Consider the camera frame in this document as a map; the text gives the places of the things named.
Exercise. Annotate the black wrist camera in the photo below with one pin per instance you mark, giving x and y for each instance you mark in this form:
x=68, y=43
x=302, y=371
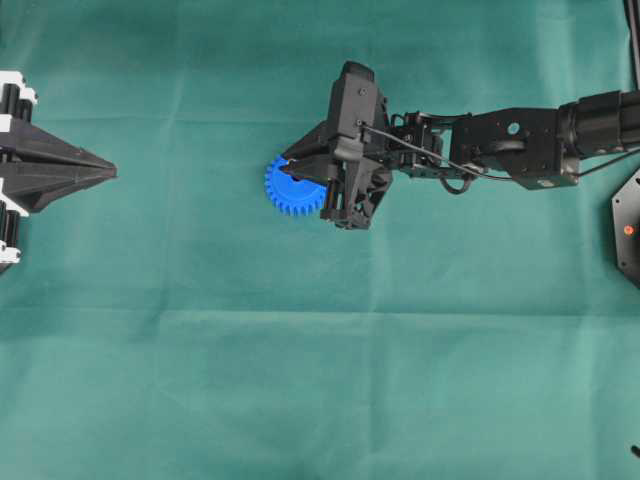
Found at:
x=356, y=103

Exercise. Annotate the green table cloth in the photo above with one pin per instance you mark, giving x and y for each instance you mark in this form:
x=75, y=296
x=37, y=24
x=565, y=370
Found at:
x=172, y=324

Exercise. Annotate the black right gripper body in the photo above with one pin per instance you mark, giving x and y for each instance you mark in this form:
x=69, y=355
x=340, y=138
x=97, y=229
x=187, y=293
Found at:
x=351, y=203

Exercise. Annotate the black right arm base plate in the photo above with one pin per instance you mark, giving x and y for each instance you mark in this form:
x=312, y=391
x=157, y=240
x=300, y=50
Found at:
x=625, y=215

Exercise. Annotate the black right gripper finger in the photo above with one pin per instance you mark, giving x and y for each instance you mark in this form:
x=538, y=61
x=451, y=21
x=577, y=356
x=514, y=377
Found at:
x=313, y=144
x=318, y=168

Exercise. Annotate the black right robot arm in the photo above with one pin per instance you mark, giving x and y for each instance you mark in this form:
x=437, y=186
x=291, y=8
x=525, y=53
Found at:
x=536, y=148

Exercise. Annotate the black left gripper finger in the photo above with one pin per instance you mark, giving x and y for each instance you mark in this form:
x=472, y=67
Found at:
x=29, y=142
x=34, y=192

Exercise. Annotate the blue plastic gear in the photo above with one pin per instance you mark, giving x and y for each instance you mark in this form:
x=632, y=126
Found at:
x=292, y=197

